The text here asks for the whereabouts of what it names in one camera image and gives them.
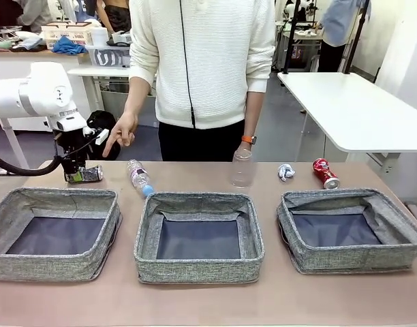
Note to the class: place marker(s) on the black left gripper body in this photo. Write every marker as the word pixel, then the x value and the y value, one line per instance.
pixel 70 143

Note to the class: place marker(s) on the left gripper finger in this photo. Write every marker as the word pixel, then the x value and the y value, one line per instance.
pixel 70 170
pixel 84 163

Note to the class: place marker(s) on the black crushed drink can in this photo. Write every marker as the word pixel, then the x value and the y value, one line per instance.
pixel 93 173

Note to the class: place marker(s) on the blue-capped plastic water bottle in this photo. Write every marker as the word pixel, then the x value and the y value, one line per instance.
pixel 139 177

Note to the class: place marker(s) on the clear plastic cup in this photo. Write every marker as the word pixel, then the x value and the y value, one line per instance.
pixel 242 173

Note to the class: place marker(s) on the white paper ball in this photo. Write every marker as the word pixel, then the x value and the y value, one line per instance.
pixel 286 172

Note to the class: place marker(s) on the red crushed drink can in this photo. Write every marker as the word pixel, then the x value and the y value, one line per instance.
pixel 326 173

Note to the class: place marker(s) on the person's left forearm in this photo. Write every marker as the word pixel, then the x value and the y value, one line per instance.
pixel 254 114

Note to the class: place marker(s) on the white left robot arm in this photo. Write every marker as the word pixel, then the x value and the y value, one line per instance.
pixel 38 92

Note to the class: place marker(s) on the person's right forearm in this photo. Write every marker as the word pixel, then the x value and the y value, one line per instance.
pixel 135 97

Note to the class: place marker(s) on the person's right hand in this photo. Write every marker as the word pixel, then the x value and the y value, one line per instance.
pixel 125 129

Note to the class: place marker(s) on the person's left hand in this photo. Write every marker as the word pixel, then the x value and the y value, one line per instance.
pixel 247 147

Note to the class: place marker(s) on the black backpack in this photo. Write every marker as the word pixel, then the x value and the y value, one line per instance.
pixel 101 119

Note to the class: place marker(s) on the small white height-adjustable table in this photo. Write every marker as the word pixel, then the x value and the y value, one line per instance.
pixel 11 143

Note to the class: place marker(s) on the white background desk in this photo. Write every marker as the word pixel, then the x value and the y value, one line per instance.
pixel 92 71

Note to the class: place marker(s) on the clear patterned storage bin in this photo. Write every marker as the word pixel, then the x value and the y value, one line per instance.
pixel 106 58

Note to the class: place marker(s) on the wood-topped white desk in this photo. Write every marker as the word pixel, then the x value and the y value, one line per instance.
pixel 11 68

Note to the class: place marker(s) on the blue crumpled cloth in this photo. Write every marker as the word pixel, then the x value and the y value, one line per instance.
pixel 67 46

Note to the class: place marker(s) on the grey fabric basket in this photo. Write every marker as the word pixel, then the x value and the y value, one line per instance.
pixel 348 259
pixel 41 265
pixel 195 269

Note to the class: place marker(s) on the cream plastic crate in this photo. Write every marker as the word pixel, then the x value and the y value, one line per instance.
pixel 69 34

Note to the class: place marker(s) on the pale folded cloth pile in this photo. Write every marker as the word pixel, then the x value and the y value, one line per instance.
pixel 29 41

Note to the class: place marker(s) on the white cylindrical container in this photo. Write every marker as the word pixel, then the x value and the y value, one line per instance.
pixel 99 35

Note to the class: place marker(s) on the black white small device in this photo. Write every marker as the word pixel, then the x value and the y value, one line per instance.
pixel 120 38

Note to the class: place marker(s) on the black trousers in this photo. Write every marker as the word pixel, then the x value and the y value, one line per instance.
pixel 201 146

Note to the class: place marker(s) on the background person dark top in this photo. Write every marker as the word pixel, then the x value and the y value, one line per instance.
pixel 118 13

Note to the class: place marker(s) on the orange wrist watch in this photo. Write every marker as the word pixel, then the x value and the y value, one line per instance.
pixel 249 139

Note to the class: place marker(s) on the white knit sweater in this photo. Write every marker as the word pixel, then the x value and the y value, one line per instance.
pixel 222 68

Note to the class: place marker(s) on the black stand pole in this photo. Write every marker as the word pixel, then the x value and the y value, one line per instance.
pixel 292 34
pixel 359 30

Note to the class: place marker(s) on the background work table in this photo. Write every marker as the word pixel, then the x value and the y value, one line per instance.
pixel 307 34

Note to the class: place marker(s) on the large white table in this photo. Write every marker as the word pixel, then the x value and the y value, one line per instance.
pixel 348 109

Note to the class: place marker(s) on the background person blue shirt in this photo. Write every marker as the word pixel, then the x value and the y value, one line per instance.
pixel 334 27

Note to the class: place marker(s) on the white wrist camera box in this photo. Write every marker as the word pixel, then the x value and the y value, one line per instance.
pixel 102 137

